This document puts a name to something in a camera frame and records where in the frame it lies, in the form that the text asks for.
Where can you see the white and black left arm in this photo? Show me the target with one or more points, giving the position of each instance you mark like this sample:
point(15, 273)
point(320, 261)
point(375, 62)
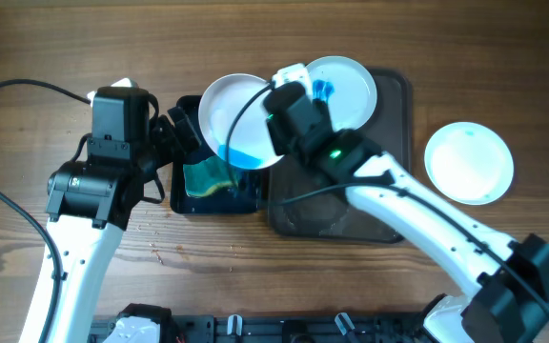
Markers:
point(90, 203)

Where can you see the green and yellow sponge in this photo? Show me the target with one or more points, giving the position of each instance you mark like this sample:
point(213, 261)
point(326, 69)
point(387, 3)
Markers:
point(206, 177)

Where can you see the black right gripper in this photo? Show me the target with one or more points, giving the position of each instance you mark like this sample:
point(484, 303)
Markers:
point(285, 142)

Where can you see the white plate with blue streaks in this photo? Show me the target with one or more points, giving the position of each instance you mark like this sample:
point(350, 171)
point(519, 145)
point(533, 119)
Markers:
point(348, 89)

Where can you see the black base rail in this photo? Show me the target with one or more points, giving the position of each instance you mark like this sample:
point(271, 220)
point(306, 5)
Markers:
point(147, 323)

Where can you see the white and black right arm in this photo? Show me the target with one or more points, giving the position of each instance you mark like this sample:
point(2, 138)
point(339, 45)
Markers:
point(504, 283)

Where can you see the white plate with blue water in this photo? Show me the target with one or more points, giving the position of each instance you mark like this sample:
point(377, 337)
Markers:
point(234, 125)

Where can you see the black water tray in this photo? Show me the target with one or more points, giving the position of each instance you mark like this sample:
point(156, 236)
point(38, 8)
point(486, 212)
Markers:
point(223, 201)

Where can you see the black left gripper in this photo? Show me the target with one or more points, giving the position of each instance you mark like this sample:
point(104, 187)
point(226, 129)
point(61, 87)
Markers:
point(172, 147)

